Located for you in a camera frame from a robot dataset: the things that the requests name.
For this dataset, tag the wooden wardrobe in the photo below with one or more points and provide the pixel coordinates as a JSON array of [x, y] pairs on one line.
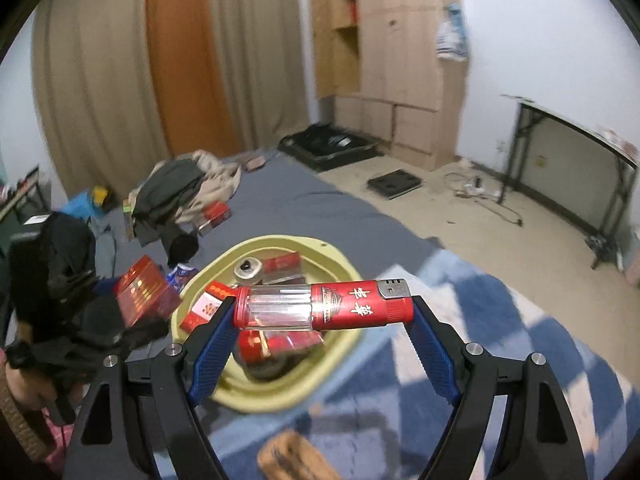
[[400, 60]]

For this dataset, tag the white power strip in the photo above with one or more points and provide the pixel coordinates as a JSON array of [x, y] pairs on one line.
[[475, 189]]

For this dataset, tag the red gold cigarette box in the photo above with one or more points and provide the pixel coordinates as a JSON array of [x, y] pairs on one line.
[[142, 290]]

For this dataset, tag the beige tin with black heart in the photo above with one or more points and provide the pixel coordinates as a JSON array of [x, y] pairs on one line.
[[247, 274]]

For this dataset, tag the yellow green slim box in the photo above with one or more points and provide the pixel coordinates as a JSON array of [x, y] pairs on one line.
[[128, 220]]

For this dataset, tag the beige curtain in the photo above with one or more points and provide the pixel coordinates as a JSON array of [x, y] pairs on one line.
[[90, 85]]

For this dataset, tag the blue checkered blanket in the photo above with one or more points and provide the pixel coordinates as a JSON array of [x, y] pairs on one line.
[[500, 360]]

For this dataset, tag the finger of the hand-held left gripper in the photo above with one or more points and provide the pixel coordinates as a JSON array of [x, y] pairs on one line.
[[145, 332]]

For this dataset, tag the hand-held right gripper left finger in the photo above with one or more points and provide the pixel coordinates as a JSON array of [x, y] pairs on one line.
[[212, 355]]

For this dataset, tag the beige garment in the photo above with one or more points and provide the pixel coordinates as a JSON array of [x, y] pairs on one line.
[[220, 180]]

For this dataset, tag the black jacket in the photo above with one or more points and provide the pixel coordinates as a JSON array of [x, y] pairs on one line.
[[55, 240]]

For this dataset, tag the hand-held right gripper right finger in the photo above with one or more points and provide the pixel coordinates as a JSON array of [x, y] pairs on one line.
[[432, 350]]

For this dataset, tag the dark clothes pile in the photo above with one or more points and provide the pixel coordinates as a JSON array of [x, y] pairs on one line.
[[165, 190]]

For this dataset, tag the person's left forearm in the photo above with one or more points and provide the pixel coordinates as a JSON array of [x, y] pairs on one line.
[[20, 390]]

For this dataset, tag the blue bag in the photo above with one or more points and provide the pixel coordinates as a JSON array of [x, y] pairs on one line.
[[80, 206]]

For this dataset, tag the red white cigarette box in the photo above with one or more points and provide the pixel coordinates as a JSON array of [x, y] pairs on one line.
[[202, 307]]

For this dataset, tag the red clear lighter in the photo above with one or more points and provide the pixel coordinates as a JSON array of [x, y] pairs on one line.
[[350, 307]]

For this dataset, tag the blue snack packet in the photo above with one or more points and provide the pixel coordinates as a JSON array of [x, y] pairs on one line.
[[181, 274]]

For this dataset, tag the black floor scale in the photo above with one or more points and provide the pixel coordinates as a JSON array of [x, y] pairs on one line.
[[395, 183]]

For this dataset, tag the black folding table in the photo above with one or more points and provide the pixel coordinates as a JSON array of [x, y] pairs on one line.
[[575, 129]]

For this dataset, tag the red silver cigarette box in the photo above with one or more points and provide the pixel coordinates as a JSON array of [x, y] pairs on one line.
[[282, 264]]

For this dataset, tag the orange curtain panel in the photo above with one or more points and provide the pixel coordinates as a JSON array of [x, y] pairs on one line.
[[190, 60]]

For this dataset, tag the red box on bed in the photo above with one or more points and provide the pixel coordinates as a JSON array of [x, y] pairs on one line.
[[215, 216]]

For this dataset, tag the black tray on floor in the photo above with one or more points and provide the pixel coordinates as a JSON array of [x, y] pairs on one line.
[[325, 145]]

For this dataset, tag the yellow plastic basin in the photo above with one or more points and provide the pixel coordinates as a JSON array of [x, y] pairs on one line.
[[280, 397]]

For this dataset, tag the hanging white plastic bag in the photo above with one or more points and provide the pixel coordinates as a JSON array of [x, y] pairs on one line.
[[452, 35]]

